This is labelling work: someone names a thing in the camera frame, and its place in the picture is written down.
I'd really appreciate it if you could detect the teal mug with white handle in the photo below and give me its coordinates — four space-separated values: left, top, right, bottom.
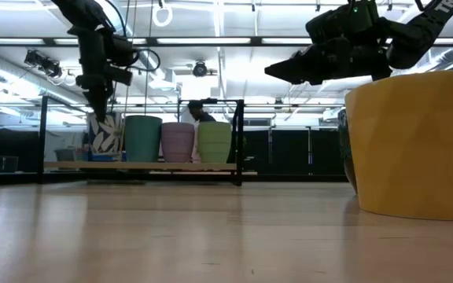
123 114 164 164

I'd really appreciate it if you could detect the green ribbed mug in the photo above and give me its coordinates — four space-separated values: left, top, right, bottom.
197 120 233 164

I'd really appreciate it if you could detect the wooden shelf with black frame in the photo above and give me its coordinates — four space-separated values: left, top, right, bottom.
37 95 259 187

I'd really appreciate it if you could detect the black aluminium table frame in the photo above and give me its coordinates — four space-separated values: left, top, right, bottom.
0 171 349 186

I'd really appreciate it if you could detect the white hanging ring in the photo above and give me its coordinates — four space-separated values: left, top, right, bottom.
151 0 174 28

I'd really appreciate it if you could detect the person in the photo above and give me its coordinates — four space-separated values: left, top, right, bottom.
186 100 218 123

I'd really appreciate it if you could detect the blue white leaf pattern mug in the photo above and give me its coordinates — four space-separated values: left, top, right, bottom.
87 112 124 155

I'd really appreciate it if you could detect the purple ribbed mug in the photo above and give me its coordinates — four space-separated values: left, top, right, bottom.
160 121 196 164

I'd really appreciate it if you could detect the dark speckled teal brown mug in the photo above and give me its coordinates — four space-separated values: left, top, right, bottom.
337 108 358 194

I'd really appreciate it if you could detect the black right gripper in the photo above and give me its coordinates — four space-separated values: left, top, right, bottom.
264 0 392 86

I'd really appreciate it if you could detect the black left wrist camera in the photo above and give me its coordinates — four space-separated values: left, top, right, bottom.
107 35 139 66

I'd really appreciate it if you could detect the yellow mug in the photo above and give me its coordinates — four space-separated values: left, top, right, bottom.
344 70 453 221

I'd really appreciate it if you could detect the black overhead camera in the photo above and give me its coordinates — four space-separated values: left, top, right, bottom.
192 61 209 78

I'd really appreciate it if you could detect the black room divider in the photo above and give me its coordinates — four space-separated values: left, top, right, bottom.
244 126 348 177

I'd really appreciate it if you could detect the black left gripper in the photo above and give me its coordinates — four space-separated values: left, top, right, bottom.
68 25 133 123

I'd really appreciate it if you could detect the black overhead beam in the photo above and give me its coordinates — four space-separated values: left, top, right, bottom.
0 35 453 47

